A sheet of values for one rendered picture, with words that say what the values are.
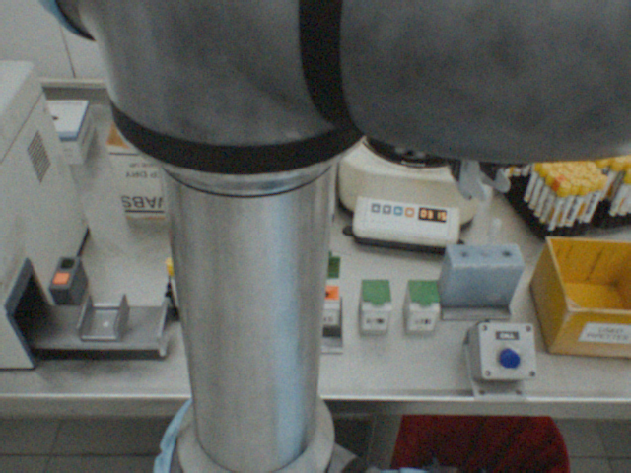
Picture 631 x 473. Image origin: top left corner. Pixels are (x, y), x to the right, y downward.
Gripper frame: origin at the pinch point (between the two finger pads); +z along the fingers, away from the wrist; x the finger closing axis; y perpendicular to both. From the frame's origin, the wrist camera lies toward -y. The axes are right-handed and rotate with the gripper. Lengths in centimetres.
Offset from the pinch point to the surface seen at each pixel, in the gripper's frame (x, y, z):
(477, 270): -4.0, 8.7, 6.2
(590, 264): 14.2, 13.5, 11.2
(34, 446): -82, -56, 99
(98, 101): -36, -69, 13
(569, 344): 2.7, 21.3, 12.9
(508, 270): -0.2, 10.7, 6.5
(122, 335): -49, -8, 9
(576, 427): 51, 12, 106
